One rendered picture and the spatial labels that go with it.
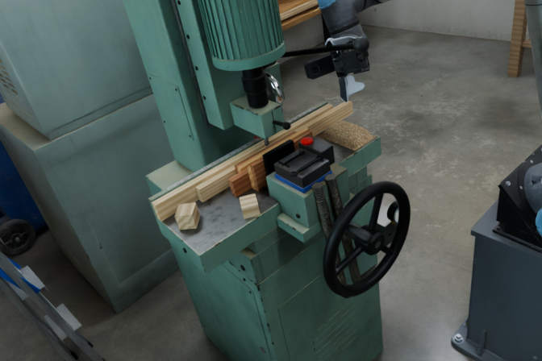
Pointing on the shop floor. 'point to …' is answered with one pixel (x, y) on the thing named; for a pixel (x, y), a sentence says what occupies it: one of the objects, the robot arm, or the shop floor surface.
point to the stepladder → (20, 281)
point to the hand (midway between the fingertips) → (334, 72)
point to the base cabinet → (287, 309)
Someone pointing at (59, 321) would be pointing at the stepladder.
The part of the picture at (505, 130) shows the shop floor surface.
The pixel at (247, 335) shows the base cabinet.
